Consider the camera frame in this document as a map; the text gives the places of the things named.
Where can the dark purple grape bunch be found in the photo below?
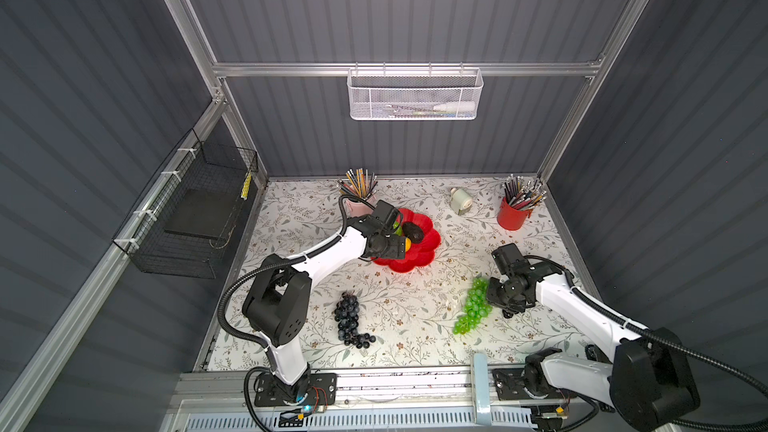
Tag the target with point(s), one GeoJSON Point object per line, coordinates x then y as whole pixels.
{"type": "Point", "coordinates": [347, 317]}

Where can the red flower fruit bowl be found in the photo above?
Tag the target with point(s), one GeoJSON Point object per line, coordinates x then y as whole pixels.
{"type": "Point", "coordinates": [418, 254]}

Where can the green fake grape bunch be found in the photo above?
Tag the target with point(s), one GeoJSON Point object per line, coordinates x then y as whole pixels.
{"type": "Point", "coordinates": [476, 308]}

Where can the red pencil cup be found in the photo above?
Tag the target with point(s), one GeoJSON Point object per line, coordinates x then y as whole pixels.
{"type": "Point", "coordinates": [511, 219]}

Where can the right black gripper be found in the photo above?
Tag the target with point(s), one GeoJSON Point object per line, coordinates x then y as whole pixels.
{"type": "Point", "coordinates": [517, 305]}

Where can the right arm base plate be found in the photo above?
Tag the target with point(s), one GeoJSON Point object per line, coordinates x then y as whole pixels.
{"type": "Point", "coordinates": [518, 383]}

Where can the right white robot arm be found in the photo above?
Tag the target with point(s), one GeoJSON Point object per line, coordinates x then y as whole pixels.
{"type": "Point", "coordinates": [646, 381]}

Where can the pink pencil cup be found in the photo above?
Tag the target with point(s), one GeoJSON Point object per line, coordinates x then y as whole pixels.
{"type": "Point", "coordinates": [357, 209]}

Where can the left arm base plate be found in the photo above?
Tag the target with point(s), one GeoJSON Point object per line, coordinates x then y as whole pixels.
{"type": "Point", "coordinates": [312, 388]}

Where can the black wire side basket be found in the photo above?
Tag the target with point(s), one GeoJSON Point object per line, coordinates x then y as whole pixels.
{"type": "Point", "coordinates": [195, 214]}

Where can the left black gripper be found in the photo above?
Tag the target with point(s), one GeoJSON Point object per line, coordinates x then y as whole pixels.
{"type": "Point", "coordinates": [396, 247]}

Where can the light blue rail bracket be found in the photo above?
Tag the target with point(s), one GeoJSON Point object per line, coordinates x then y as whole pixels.
{"type": "Point", "coordinates": [481, 389]}

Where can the dark fake avocado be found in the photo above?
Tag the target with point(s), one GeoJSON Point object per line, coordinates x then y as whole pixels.
{"type": "Point", "coordinates": [413, 232]}

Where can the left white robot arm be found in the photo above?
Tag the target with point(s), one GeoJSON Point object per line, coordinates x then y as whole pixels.
{"type": "Point", "coordinates": [277, 304]}

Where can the white wire wall basket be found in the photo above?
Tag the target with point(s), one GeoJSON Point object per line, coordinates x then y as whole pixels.
{"type": "Point", "coordinates": [420, 94]}

